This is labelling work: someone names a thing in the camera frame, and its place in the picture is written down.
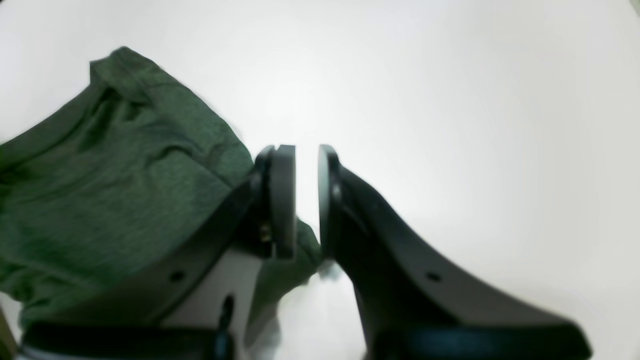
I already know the dark green long-sleeve shirt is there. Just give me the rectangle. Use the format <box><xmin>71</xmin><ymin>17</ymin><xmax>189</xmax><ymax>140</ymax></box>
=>
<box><xmin>1</xmin><ymin>47</ymin><xmax>322</xmax><ymax>360</ymax></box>

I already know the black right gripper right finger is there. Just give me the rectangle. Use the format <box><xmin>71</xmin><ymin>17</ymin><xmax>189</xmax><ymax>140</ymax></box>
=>
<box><xmin>318</xmin><ymin>145</ymin><xmax>590</xmax><ymax>351</ymax></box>

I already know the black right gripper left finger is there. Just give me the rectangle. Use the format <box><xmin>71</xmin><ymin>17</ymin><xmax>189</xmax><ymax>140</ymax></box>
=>
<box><xmin>47</xmin><ymin>145</ymin><xmax>297</xmax><ymax>326</ymax></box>

